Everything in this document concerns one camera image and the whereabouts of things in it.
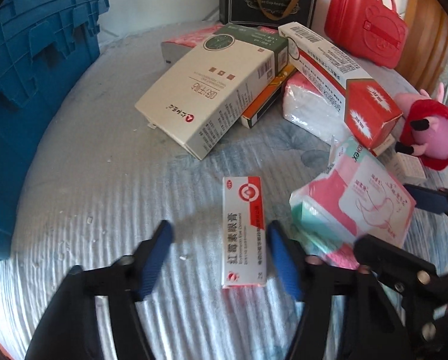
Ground pink tissue pack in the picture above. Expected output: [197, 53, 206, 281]
[160, 24, 223, 66]

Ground blue plastic crate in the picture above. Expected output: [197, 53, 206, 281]
[0, 0, 109, 260]

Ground black gift bag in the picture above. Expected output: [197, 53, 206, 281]
[219, 0, 317, 29]

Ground red plastic suitcase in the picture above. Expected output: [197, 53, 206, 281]
[325, 0, 408, 69]

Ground green white box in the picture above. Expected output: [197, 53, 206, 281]
[203, 24, 288, 77]

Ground pink green wipes pack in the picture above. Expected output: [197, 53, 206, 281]
[290, 137, 416, 269]

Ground orange slim box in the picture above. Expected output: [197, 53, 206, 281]
[240, 64, 296, 128]

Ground small white box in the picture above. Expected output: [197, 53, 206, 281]
[387, 153, 426, 184]

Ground white tissue pack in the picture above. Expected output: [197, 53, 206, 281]
[282, 72, 352, 146]

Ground long white red box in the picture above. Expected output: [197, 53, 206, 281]
[278, 22, 402, 150]

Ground red white eye ointment box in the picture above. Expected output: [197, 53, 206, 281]
[221, 176, 267, 289]

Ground pink pig plush red dress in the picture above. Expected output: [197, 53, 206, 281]
[395, 84, 448, 171]

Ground large white medicine box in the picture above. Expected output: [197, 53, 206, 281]
[135, 34, 275, 160]

